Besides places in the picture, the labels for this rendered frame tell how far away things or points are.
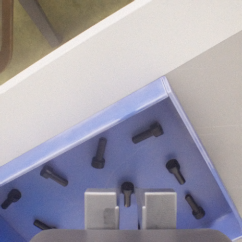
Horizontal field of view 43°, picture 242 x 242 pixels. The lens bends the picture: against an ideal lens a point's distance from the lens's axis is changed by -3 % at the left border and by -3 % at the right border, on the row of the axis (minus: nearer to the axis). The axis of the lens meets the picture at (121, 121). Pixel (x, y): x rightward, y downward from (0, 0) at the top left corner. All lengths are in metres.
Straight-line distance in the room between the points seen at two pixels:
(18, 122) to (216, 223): 0.13
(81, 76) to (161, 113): 0.04
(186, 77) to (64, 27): 0.95
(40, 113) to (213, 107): 0.09
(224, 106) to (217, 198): 0.06
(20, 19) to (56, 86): 0.97
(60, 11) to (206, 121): 0.95
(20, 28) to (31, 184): 0.96
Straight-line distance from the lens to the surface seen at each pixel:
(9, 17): 0.53
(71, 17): 1.08
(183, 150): 0.17
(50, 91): 0.16
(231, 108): 0.17
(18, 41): 1.14
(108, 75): 0.15
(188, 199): 0.18
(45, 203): 0.19
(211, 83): 0.16
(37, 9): 1.02
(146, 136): 0.16
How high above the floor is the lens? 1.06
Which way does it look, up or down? 64 degrees down
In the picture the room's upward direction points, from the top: 180 degrees counter-clockwise
